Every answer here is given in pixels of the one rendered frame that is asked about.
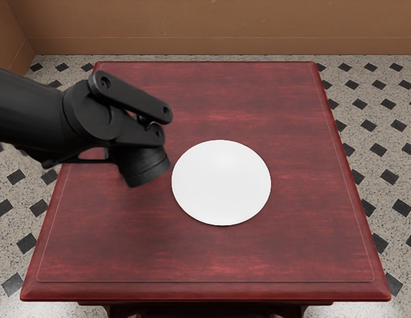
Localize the white round plate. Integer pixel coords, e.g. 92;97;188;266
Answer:
171;139;272;227

